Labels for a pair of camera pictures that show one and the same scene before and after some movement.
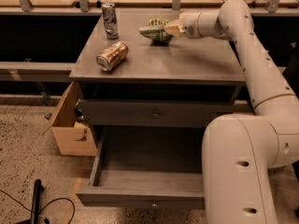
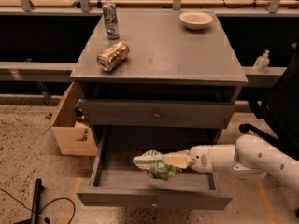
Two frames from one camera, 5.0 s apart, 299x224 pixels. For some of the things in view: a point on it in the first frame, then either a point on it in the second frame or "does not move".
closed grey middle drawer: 153,114 does not move
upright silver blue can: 109,20 does not move
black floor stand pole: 38,189 does not move
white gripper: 189,24 -> 200,159
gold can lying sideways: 110,58 does not move
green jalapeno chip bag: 155,31 -> 152,162
